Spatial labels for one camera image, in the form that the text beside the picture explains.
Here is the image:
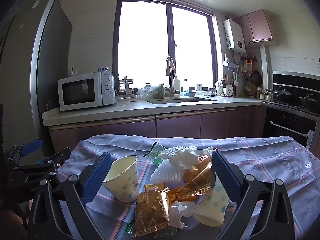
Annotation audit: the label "stacked bowls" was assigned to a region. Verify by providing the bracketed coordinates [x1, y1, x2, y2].
[244, 82, 257, 96]

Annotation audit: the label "glass jar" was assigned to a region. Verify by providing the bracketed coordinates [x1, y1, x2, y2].
[152, 84, 165, 99]

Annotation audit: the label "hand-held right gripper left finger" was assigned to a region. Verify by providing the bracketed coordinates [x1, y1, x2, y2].
[27, 151, 112, 240]

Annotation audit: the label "white tissue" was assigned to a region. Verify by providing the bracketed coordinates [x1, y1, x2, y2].
[170, 200, 194, 228]
[169, 148, 213, 170]

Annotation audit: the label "beige dishcloth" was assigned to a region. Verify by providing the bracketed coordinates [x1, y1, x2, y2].
[165, 57, 175, 76]

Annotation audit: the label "glass kettle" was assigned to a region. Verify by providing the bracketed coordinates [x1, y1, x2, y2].
[119, 76, 134, 97]

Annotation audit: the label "steel faucet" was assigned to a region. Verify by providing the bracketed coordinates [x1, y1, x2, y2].
[165, 56, 180, 98]

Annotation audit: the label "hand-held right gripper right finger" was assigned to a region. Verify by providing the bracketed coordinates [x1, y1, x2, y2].
[211, 150, 295, 240]

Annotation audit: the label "dark frying pan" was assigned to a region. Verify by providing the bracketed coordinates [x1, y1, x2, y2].
[251, 70, 263, 86]

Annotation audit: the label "black lidded pot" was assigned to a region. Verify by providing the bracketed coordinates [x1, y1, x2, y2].
[264, 86, 293, 103]

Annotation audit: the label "white plastic bags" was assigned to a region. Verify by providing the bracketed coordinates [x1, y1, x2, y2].
[137, 87, 153, 98]

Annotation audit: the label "black cooking pot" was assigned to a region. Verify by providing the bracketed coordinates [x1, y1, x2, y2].
[299, 94, 320, 111]

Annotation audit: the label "gold snack wrapper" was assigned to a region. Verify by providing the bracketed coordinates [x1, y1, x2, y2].
[167, 172, 212, 203]
[131, 183, 173, 237]
[184, 155, 213, 183]

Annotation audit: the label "white kitchen countertop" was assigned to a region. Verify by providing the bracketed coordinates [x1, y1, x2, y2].
[42, 96, 269, 127]

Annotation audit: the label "kitchen sink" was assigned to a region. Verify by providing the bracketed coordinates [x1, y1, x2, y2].
[146, 96, 217, 105]

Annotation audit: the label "grey refrigerator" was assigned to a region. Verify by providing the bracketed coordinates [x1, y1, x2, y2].
[0, 0, 73, 160]

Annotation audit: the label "white water heater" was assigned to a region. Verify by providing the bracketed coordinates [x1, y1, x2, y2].
[223, 19, 246, 53]

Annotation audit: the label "black built-in oven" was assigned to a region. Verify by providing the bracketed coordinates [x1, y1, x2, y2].
[262, 105, 320, 153]

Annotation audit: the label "green snack wrapper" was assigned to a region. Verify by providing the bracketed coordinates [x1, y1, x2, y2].
[124, 219, 136, 237]
[144, 142, 168, 165]

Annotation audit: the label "white microwave oven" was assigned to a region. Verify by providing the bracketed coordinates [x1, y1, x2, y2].
[58, 71, 115, 112]

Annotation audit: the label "white soap bottle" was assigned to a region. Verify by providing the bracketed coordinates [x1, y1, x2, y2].
[173, 74, 181, 94]

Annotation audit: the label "kitchen window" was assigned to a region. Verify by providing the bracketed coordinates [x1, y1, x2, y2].
[112, 0, 223, 98]

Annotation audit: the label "checked grey tablecloth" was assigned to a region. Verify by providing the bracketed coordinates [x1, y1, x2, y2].
[56, 134, 320, 240]

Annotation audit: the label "pink wall cabinet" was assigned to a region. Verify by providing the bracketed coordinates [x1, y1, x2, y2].
[232, 9, 273, 45]

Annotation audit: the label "black range hood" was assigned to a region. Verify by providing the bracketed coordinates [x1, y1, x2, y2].
[272, 70, 320, 92]

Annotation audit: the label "pink base cabinets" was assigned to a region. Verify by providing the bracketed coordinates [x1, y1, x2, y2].
[49, 105, 267, 153]

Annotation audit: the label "clear plastic container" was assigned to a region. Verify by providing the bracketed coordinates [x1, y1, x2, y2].
[114, 95, 132, 105]

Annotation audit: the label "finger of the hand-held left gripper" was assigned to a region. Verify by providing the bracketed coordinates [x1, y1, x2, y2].
[14, 147, 72, 181]
[5, 139, 43, 166]

